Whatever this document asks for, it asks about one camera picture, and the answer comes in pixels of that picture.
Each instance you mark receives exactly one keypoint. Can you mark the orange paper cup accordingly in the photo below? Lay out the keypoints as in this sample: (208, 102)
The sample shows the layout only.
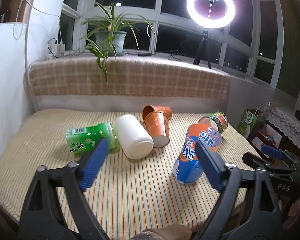
(157, 126)
(164, 109)

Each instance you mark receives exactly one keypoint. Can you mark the blue orange Arctic Ocean cup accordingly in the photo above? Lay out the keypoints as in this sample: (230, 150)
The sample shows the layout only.
(187, 168)

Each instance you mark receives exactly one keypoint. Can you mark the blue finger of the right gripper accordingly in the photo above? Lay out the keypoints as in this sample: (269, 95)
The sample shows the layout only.
(272, 152)
(254, 162)

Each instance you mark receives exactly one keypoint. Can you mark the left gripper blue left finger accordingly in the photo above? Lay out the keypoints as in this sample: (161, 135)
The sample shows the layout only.
(90, 164)

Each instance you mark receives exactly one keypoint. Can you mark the black light tripod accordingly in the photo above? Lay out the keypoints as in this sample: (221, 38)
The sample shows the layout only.
(203, 47)

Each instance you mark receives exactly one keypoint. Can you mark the potted spider plant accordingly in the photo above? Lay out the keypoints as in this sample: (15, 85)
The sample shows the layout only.
(101, 41)

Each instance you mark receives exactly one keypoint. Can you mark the white plastic cup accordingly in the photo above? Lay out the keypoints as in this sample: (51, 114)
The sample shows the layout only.
(134, 140)

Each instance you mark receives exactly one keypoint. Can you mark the dark red box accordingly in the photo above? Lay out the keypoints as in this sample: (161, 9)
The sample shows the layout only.
(272, 136)

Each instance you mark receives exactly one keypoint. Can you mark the grapefruit green tea cup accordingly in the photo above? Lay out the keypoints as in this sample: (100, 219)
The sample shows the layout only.
(217, 120)

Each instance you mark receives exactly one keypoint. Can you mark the green paper bag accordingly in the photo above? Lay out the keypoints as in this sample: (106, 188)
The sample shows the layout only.
(248, 121)

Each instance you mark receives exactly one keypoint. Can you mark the front orange paper cup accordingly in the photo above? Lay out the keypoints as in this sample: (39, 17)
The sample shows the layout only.
(157, 126)

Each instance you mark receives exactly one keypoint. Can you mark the white ring light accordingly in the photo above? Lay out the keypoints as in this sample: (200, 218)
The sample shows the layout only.
(210, 23)

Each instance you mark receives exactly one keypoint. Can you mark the rear orange paper cup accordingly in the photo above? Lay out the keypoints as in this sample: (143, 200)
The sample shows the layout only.
(164, 109)

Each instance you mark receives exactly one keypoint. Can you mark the white charger with cable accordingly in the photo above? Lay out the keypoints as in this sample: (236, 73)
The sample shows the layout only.
(56, 48)

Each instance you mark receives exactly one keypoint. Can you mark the white lace cloth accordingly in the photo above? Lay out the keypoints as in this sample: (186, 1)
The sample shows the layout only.
(283, 118)

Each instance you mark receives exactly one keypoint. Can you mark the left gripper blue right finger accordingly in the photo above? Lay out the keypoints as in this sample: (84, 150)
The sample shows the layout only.
(212, 165)

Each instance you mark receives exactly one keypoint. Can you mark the striped yellow cushion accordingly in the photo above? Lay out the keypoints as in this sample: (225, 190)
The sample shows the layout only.
(128, 196)

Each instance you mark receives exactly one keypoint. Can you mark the checkered beige blanket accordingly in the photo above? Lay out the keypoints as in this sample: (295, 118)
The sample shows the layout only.
(127, 76)

